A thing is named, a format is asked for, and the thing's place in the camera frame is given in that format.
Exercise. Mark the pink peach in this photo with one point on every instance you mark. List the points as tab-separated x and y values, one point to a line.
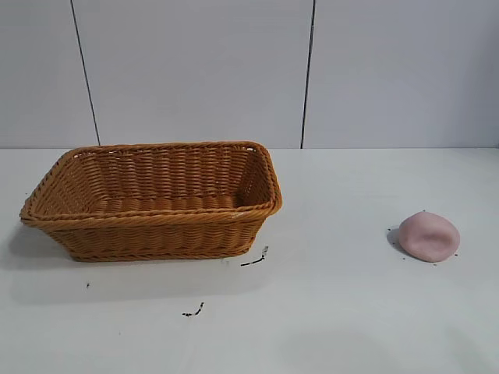
429	241

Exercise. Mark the brown wicker basket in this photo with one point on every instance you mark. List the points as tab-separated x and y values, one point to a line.
156	233

